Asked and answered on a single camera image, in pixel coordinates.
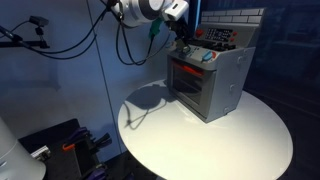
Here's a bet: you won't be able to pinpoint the dark blue handled pliers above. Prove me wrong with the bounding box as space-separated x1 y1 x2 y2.
92 132 113 150

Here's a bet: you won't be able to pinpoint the red stove knob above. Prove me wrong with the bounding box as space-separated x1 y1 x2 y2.
194 28 205 39

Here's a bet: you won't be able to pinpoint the black stove burner grate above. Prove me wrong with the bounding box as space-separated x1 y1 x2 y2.
186 36 247 53

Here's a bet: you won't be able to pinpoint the purple handled pliers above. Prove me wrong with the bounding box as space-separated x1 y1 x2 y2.
67 126 92 145
82 165 108 180

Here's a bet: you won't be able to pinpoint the black tool holder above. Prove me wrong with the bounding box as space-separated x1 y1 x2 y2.
52 135 103 180

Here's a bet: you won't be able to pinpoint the blue stove knob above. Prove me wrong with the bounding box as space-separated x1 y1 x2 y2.
201 50 215 64
181 47 194 56

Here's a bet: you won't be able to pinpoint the black base board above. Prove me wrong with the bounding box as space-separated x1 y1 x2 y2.
18 118 82 155

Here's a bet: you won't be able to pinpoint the orange handled tool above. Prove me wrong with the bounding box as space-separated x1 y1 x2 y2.
61 142 76 152

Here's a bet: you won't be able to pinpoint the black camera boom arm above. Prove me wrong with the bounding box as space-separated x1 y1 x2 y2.
0 26 51 50

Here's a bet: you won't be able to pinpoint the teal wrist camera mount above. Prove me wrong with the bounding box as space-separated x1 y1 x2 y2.
147 19 165 38

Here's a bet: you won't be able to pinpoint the dark vertical post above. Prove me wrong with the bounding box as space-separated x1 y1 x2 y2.
188 0 203 34

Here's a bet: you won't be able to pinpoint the silver metal block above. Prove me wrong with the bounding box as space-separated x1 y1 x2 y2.
30 145 52 163

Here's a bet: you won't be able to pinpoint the grey toy stove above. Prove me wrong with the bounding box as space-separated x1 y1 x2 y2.
165 8 267 125

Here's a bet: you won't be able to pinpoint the red oven door handle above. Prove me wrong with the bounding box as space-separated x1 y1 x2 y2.
170 60 205 78

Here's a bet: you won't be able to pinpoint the grey oven door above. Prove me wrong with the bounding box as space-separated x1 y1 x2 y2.
166 55 218 120

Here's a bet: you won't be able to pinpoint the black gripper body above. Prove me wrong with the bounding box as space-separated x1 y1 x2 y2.
167 16 192 43

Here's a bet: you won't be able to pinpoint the white cylindrical robot base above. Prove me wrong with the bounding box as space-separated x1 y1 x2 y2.
0 116 47 180

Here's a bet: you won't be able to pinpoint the black camera on stand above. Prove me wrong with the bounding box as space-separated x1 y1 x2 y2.
28 15 50 28

